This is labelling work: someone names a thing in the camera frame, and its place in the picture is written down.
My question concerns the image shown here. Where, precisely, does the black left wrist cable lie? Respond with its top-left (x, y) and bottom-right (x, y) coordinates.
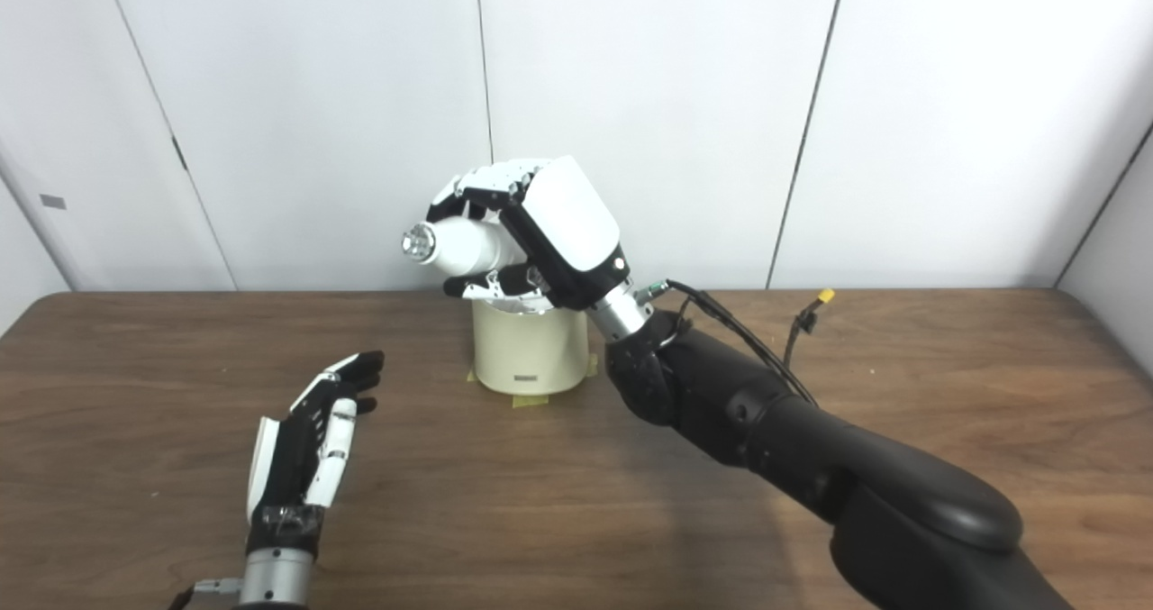
top-left (167, 578), bottom-right (244, 610)

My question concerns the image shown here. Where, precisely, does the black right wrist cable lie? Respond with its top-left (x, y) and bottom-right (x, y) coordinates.
top-left (635, 278), bottom-right (821, 408)

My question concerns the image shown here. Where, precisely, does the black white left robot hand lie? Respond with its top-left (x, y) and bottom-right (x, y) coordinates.
top-left (246, 351), bottom-right (386, 557)

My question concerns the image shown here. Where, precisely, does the black cable yellow connector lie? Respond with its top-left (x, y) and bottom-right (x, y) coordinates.
top-left (782, 288), bottom-right (836, 369)

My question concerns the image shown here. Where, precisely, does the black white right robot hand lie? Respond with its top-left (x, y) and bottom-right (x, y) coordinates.
top-left (425, 155), bottom-right (631, 312)

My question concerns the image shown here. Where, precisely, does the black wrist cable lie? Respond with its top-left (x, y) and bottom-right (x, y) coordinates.
top-left (167, 578), bottom-right (244, 610)
top-left (635, 278), bottom-right (821, 408)

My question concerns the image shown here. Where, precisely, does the small white plastic bottle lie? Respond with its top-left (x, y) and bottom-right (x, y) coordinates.
top-left (401, 216), bottom-right (528, 279)

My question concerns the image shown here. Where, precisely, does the cream-colored bin body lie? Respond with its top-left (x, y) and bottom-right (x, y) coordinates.
top-left (468, 290), bottom-right (591, 396)

